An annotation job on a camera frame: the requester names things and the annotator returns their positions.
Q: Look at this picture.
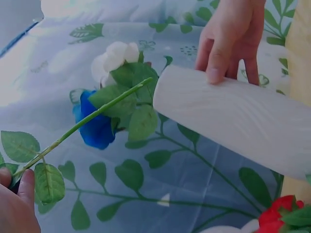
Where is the white artificial flower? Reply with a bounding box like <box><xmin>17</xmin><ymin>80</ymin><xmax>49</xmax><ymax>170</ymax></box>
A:
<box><xmin>199</xmin><ymin>218</ymin><xmax>261</xmax><ymax>233</ymax></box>

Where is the blue rose with green leaves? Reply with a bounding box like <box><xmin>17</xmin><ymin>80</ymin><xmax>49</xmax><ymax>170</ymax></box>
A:
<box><xmin>72</xmin><ymin>83</ymin><xmax>158</xmax><ymax>150</ymax></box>

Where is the person's left hand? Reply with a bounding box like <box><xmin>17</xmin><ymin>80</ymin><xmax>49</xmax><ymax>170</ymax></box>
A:
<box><xmin>0</xmin><ymin>166</ymin><xmax>41</xmax><ymax>233</ymax></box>

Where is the red rose with green leaves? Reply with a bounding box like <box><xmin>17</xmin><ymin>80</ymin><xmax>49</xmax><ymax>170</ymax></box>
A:
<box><xmin>257</xmin><ymin>195</ymin><xmax>311</xmax><ymax>233</ymax></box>

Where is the green stem with leaves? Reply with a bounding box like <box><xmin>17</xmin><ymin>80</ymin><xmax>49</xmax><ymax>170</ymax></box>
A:
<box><xmin>0</xmin><ymin>77</ymin><xmax>154</xmax><ymax>206</ymax></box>

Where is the person's right hand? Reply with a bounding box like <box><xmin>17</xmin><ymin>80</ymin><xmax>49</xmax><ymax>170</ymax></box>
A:
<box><xmin>195</xmin><ymin>0</ymin><xmax>266</xmax><ymax>86</ymax></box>

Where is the white ribbed vase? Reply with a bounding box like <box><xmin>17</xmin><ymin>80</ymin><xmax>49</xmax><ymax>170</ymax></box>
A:
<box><xmin>153</xmin><ymin>64</ymin><xmax>311</xmax><ymax>182</ymax></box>

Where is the white rose with green leaves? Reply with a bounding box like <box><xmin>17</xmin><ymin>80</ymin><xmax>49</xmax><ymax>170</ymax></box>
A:
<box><xmin>91</xmin><ymin>41</ymin><xmax>160</xmax><ymax>88</ymax></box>

